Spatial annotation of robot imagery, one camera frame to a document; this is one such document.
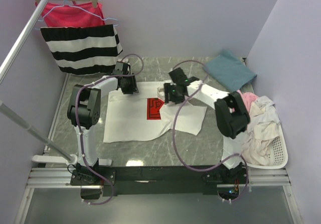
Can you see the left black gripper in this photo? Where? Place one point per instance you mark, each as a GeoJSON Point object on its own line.
{"type": "Point", "coordinates": [133, 88]}

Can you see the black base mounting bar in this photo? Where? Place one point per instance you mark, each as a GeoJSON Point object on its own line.
{"type": "Point", "coordinates": [158, 180]}

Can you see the light blue wire hanger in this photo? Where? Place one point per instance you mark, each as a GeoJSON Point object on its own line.
{"type": "Point", "coordinates": [112, 21]}

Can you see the pink red garment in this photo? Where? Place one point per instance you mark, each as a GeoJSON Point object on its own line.
{"type": "Point", "coordinates": [77, 16]}

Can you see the folded blue t shirt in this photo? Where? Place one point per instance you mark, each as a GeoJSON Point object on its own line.
{"type": "Point", "coordinates": [229, 71]}

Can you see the silver clothes rack pole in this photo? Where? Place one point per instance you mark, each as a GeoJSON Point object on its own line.
{"type": "Point", "coordinates": [5, 66]}

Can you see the white rack foot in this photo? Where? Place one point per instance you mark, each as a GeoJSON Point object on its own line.
{"type": "Point", "coordinates": [61, 160]}

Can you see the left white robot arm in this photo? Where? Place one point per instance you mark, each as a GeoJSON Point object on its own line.
{"type": "Point", "coordinates": [85, 106]}

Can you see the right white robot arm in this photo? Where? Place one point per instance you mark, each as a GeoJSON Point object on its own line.
{"type": "Point", "coordinates": [232, 117]}

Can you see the white coca cola t shirt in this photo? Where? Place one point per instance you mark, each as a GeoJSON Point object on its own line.
{"type": "Point", "coordinates": [144, 116]}

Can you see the white laundry basket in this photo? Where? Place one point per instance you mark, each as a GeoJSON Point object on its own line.
{"type": "Point", "coordinates": [278, 156]}

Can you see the pile of white clothes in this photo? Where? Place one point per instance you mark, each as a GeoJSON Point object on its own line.
{"type": "Point", "coordinates": [262, 129]}

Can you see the black and white striped garment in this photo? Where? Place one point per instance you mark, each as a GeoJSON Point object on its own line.
{"type": "Point", "coordinates": [83, 51]}

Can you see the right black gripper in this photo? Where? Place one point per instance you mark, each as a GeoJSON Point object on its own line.
{"type": "Point", "coordinates": [168, 87]}

